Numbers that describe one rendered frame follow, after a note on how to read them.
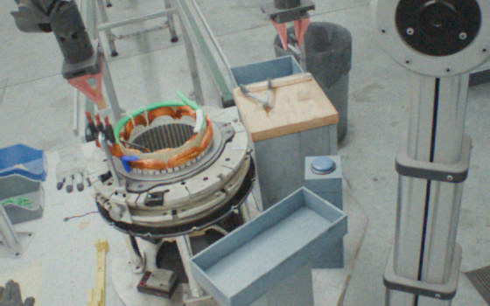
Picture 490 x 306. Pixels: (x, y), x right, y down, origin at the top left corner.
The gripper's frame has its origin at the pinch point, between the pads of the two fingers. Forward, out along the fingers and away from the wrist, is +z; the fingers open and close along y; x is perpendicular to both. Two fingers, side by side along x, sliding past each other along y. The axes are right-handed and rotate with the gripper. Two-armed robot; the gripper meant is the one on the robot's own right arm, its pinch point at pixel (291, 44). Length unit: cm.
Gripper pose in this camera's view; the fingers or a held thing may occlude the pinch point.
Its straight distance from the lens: 120.1
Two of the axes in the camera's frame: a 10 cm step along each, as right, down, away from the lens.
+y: -9.7, 2.3, -0.9
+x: 2.0, 5.2, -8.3
